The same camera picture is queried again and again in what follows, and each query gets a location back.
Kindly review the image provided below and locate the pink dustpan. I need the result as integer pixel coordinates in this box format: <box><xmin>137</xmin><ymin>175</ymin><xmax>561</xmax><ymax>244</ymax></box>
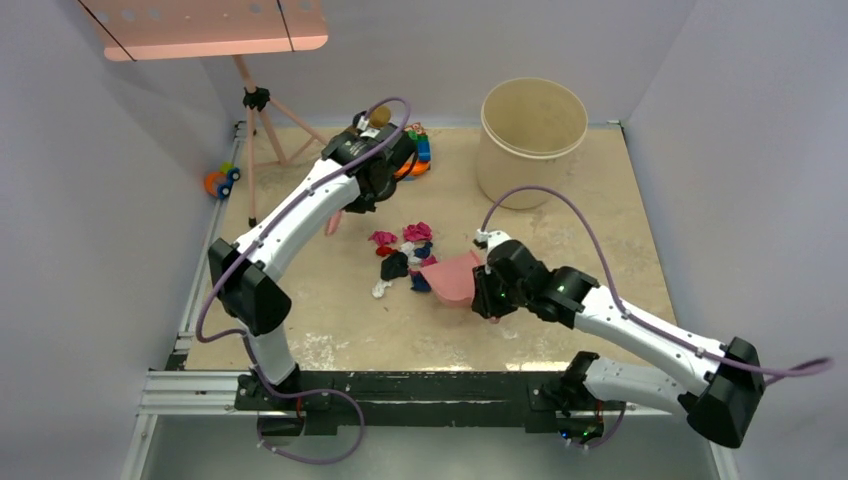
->
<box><xmin>420</xmin><ymin>251</ymin><xmax>481</xmax><ymax>309</ymax></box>

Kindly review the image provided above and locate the pink hand brush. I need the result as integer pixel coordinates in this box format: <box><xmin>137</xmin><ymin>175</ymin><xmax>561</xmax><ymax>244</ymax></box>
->
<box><xmin>325</xmin><ymin>211</ymin><xmax>343</xmax><ymax>236</ymax></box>

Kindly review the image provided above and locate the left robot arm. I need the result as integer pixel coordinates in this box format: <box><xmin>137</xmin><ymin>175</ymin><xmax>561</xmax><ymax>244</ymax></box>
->
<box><xmin>208</xmin><ymin>124</ymin><xmax>417</xmax><ymax>409</ymax></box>

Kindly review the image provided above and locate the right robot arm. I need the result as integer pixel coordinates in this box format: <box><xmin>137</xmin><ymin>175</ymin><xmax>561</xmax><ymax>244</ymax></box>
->
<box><xmin>472</xmin><ymin>231</ymin><xmax>766</xmax><ymax>448</ymax></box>

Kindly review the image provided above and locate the orange toy block set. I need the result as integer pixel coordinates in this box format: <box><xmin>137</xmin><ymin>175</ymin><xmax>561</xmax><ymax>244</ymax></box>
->
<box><xmin>394</xmin><ymin>122</ymin><xmax>432</xmax><ymax>181</ymax></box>

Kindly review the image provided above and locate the magenta paper ball right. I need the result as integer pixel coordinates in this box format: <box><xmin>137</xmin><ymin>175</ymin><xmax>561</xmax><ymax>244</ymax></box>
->
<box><xmin>403</xmin><ymin>222</ymin><xmax>433</xmax><ymax>242</ymax></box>

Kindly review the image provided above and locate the white paper scrap top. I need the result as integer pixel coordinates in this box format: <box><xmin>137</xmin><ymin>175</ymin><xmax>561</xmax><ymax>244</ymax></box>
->
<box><xmin>399</xmin><ymin>241</ymin><xmax>421</xmax><ymax>266</ymax></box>

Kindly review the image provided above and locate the white paper scrap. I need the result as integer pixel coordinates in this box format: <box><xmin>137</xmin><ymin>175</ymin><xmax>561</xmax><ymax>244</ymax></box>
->
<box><xmin>371</xmin><ymin>280</ymin><xmax>393</xmax><ymax>299</ymax></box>
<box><xmin>399</xmin><ymin>241</ymin><xmax>421</xmax><ymax>266</ymax></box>

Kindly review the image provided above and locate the black microphone stand toy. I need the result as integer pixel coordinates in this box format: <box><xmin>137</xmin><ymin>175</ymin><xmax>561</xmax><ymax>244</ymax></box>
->
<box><xmin>352</xmin><ymin>105</ymin><xmax>392</xmax><ymax>132</ymax></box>

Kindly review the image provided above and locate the blue paper scrap bottom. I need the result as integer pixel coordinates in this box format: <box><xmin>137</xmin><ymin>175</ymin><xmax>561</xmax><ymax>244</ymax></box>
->
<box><xmin>410</xmin><ymin>271</ymin><xmax>432</xmax><ymax>293</ymax></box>

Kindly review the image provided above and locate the blue paper scrap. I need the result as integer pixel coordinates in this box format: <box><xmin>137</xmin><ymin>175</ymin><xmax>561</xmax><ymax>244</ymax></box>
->
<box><xmin>413</xmin><ymin>241</ymin><xmax>433</xmax><ymax>260</ymax></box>
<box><xmin>410</xmin><ymin>271</ymin><xmax>432</xmax><ymax>293</ymax></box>

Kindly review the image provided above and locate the large dark paper scrap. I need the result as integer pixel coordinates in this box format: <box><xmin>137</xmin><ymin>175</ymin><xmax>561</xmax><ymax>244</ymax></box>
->
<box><xmin>380</xmin><ymin>251</ymin><xmax>409</xmax><ymax>282</ymax></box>

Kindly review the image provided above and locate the blue paper scrap centre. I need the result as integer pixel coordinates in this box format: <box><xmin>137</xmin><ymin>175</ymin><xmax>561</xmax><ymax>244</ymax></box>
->
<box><xmin>413</xmin><ymin>241</ymin><xmax>433</xmax><ymax>260</ymax></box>

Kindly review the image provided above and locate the white paper scrap left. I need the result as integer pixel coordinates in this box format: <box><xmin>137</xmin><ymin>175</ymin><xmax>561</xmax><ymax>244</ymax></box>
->
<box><xmin>371</xmin><ymin>280</ymin><xmax>393</xmax><ymax>299</ymax></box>

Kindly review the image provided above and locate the orange blue toy car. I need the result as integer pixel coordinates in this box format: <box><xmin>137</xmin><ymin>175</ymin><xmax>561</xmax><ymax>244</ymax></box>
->
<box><xmin>203</xmin><ymin>162</ymin><xmax>241</xmax><ymax>200</ymax></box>

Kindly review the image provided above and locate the beige round bin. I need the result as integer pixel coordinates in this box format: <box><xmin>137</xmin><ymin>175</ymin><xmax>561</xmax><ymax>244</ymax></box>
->
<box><xmin>475</xmin><ymin>77</ymin><xmax>589</xmax><ymax>201</ymax></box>

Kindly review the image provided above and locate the pink music stand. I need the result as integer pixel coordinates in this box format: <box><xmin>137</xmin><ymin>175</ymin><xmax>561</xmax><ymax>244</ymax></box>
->
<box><xmin>77</xmin><ymin>0</ymin><xmax>358</xmax><ymax>229</ymax></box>

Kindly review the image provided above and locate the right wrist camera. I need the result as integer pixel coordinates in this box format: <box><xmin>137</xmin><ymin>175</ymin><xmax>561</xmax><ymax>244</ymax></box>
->
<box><xmin>472</xmin><ymin>229</ymin><xmax>512</xmax><ymax>255</ymax></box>

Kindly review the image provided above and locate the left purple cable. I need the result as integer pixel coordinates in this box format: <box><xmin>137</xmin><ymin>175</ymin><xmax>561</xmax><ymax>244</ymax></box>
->
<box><xmin>194</xmin><ymin>97</ymin><xmax>413</xmax><ymax>466</ymax></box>

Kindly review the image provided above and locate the black base frame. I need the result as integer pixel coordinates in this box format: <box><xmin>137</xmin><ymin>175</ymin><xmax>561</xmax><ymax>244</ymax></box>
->
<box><xmin>135</xmin><ymin>367</ymin><xmax>723</xmax><ymax>439</ymax></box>

